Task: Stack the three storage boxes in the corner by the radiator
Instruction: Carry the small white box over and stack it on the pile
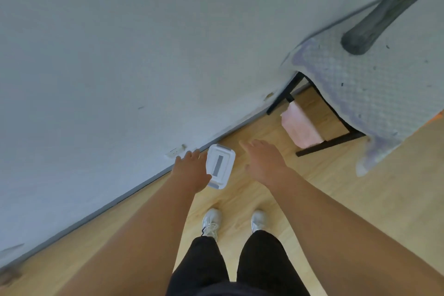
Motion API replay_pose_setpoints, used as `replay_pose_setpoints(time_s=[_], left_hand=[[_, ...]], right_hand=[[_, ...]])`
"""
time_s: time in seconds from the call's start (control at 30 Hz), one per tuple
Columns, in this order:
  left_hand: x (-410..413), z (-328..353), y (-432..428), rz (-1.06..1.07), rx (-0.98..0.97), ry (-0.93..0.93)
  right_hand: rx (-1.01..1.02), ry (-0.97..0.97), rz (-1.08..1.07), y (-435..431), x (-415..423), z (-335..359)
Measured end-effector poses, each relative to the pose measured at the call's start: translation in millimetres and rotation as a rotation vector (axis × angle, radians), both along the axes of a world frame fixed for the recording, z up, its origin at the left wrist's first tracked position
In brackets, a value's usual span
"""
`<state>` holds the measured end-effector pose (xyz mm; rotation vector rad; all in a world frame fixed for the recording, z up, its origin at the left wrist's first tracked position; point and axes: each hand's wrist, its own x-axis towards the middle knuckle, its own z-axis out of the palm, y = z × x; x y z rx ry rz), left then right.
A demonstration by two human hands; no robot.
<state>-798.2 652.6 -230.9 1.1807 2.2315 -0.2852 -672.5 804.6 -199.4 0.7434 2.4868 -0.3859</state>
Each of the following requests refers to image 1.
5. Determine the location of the person's right hand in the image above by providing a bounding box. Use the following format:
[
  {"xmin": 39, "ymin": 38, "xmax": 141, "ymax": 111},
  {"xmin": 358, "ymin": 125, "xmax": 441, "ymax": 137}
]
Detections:
[{"xmin": 238, "ymin": 139, "xmax": 289, "ymax": 187}]

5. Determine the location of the person's left hand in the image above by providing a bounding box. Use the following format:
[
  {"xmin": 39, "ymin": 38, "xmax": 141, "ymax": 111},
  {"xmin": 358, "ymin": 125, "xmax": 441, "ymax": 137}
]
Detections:
[{"xmin": 170, "ymin": 149, "xmax": 212, "ymax": 194}]

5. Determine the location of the small white storage box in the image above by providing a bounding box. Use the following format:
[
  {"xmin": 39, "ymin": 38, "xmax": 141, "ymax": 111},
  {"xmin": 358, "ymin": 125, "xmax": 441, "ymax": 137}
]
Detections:
[{"xmin": 205, "ymin": 144, "xmax": 236, "ymax": 190}]

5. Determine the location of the person's left forearm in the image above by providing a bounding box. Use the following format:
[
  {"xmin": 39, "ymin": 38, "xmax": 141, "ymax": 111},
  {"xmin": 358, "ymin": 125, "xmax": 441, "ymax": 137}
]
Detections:
[{"xmin": 55, "ymin": 181, "xmax": 198, "ymax": 296}]

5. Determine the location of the person's right forearm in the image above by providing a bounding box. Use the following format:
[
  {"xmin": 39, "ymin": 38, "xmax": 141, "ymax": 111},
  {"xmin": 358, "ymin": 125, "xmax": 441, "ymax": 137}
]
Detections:
[{"xmin": 272, "ymin": 167, "xmax": 444, "ymax": 296}]

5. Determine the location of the person's left white shoe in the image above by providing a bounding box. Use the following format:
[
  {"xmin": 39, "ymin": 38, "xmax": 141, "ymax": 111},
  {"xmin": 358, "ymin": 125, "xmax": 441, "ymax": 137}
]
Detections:
[{"xmin": 201, "ymin": 208, "xmax": 222, "ymax": 240}]

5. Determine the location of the person's white shoe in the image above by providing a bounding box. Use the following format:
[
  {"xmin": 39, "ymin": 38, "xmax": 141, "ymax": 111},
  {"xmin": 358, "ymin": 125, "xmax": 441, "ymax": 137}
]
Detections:
[
  {"xmin": 201, "ymin": 208, "xmax": 222, "ymax": 240},
  {"xmin": 250, "ymin": 210, "xmax": 268, "ymax": 234}
]

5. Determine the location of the person's right white shoe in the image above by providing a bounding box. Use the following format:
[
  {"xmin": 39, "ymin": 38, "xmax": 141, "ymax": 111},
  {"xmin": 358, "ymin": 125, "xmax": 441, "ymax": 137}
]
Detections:
[{"xmin": 250, "ymin": 210, "xmax": 268, "ymax": 234}]

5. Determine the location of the person's left leg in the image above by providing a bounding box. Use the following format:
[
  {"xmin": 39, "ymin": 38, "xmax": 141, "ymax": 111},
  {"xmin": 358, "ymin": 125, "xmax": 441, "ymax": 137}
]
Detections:
[{"xmin": 166, "ymin": 235, "xmax": 229, "ymax": 296}]

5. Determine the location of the person's leg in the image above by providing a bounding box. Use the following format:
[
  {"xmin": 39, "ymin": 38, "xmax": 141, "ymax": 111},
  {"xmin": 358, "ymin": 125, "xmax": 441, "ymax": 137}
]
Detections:
[
  {"xmin": 166, "ymin": 235, "xmax": 229, "ymax": 296},
  {"xmin": 236, "ymin": 229, "xmax": 311, "ymax": 296}
]

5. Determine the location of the person's right leg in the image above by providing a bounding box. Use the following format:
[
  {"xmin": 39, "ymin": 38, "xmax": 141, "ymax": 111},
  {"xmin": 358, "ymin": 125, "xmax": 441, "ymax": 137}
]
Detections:
[{"xmin": 236, "ymin": 229, "xmax": 311, "ymax": 296}]

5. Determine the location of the pink cloth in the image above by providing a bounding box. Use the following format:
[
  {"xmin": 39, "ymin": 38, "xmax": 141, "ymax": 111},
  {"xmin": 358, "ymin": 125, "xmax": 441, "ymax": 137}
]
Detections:
[{"xmin": 280, "ymin": 100, "xmax": 325, "ymax": 150}]

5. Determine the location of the white quilted table cloth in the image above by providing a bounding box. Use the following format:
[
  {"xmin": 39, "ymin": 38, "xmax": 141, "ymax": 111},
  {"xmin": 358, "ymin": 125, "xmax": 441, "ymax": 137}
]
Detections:
[{"xmin": 280, "ymin": 0, "xmax": 444, "ymax": 178}]

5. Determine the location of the grey glass vase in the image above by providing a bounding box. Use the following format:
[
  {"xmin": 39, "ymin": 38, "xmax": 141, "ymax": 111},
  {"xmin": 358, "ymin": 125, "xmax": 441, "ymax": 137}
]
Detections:
[{"xmin": 340, "ymin": 0, "xmax": 438, "ymax": 56}]

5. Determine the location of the white wall socket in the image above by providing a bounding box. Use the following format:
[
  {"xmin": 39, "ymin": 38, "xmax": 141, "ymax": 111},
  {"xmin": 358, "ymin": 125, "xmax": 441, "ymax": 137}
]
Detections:
[{"xmin": 166, "ymin": 145, "xmax": 187, "ymax": 158}]

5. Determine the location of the black metal frame table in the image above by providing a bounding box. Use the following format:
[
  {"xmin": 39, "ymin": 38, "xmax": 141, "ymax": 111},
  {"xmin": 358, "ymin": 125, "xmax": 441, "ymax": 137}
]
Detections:
[{"xmin": 266, "ymin": 71, "xmax": 368, "ymax": 158}]

